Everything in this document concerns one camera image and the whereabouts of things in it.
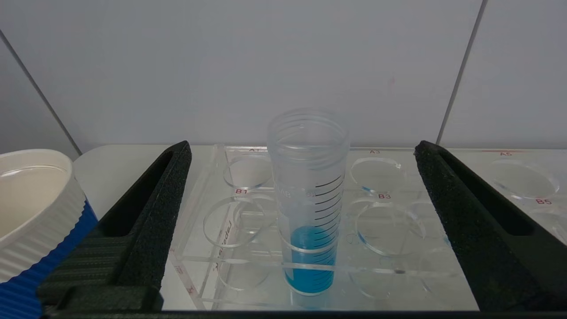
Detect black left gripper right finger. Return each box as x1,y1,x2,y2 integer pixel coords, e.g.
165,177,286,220
414,140,567,311

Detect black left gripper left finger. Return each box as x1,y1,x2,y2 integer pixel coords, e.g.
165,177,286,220
37,140,193,311

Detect blue pigment test tube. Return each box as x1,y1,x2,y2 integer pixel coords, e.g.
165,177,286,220
267,107,351,309

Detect clear acrylic test tube rack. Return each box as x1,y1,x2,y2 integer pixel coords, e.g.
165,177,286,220
160,144,567,311

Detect blue white paper cup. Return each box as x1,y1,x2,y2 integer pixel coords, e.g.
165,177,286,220
0,149,98,319

